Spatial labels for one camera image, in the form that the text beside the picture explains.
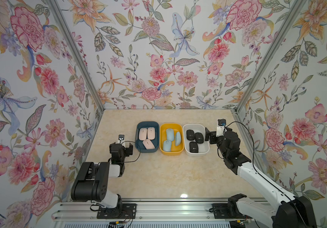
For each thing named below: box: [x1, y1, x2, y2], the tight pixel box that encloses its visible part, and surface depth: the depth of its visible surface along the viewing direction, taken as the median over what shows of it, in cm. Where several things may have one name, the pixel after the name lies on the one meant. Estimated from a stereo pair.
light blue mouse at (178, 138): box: [175, 131, 182, 147], surface depth 100 cm
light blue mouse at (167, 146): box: [163, 139, 172, 152], surface depth 98 cm
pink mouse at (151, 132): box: [147, 126, 156, 141], surface depth 106 cm
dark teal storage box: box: [134, 121, 160, 153], surface depth 104 cm
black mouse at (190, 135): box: [186, 129, 195, 141], surface depth 105 cm
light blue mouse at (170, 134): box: [166, 128, 175, 142], surface depth 104 cm
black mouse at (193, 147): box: [189, 141, 199, 153], surface depth 97 cm
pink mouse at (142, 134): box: [138, 127, 148, 141], surface depth 106 cm
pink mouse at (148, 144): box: [142, 139, 156, 150], surface depth 100 cm
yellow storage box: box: [159, 123, 185, 155], surface depth 102 cm
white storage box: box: [182, 123, 210, 157], surface depth 101 cm
